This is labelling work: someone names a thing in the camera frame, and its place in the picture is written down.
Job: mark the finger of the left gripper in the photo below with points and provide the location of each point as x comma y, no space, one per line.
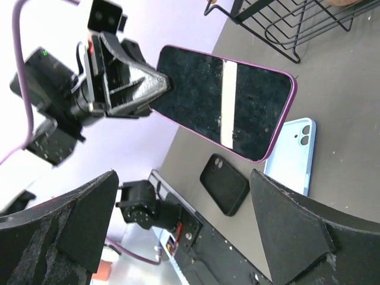
131,83

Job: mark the purple edged black phone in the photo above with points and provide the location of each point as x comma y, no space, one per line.
236,105

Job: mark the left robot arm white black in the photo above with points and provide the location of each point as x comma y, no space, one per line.
50,86

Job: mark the black wire dish basket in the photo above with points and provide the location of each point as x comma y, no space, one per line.
285,25

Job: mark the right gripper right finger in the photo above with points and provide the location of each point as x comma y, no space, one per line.
306,242

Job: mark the light blue phone case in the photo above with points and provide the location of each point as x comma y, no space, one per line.
290,162

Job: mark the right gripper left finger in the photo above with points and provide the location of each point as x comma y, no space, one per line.
59,241

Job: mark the black phone case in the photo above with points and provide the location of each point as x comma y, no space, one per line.
225,184

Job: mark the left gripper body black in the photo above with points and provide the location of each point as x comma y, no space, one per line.
89,99

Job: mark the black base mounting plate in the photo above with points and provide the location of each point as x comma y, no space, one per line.
207,257

